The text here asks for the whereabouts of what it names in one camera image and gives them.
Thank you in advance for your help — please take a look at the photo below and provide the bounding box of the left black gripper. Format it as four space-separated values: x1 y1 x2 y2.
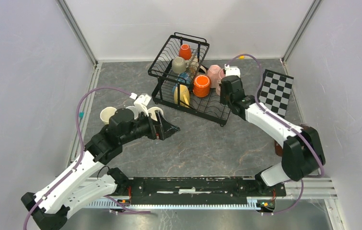
120 109 180 145

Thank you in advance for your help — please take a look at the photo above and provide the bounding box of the light blue faceted mug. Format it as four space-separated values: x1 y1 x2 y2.
147 106 163 121

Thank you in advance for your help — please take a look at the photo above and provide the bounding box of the pink faceted mug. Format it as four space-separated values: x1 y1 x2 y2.
206 65 221 88

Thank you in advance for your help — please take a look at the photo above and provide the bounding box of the salmon floral mug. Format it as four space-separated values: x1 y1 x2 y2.
126 105 139 119

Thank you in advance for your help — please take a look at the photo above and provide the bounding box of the yellow mug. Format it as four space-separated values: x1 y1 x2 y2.
173 84 190 107

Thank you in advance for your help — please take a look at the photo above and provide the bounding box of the yellow-green faceted mug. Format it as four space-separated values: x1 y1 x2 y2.
100 106 117 125

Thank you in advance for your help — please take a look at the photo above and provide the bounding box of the pink speckled mug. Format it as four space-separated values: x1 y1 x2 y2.
215 69 225 96

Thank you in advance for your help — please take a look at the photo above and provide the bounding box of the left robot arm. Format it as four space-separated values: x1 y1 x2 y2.
21 108 180 230

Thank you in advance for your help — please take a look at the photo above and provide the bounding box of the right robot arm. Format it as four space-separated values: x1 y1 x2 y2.
220 75 326 196

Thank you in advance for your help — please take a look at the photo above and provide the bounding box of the orange cup lower rack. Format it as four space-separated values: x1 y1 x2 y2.
193 75 211 98

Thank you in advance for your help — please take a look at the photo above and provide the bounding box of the orange cup rack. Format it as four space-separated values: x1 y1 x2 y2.
178 44 192 61
193 75 211 98

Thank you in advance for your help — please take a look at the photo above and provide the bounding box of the orange cup top rack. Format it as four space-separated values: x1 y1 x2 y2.
178 44 192 61

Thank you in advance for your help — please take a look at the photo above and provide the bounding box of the checkerboard calibration board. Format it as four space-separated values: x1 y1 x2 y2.
257 69 294 118

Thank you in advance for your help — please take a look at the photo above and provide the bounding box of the white patterned mug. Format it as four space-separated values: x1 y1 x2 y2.
187 57 207 77

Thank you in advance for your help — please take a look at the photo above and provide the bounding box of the blue ribbed mug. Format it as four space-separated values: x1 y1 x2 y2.
172 72 191 93

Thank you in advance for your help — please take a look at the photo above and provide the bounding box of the beige grey mug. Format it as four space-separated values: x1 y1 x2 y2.
171 57 189 74

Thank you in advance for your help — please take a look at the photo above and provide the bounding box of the brown wooden stand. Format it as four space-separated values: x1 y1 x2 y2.
274 123 309 157

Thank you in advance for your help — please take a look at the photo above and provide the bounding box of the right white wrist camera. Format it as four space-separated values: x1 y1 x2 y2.
224 65 241 77

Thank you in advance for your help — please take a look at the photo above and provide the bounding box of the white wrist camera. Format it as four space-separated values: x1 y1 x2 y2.
133 94 152 116
224 65 241 77

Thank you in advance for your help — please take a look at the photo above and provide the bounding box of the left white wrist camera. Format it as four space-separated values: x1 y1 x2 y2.
133 94 152 116

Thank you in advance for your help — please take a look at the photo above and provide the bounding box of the black wire dish rack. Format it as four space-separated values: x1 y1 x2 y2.
148 32 230 126

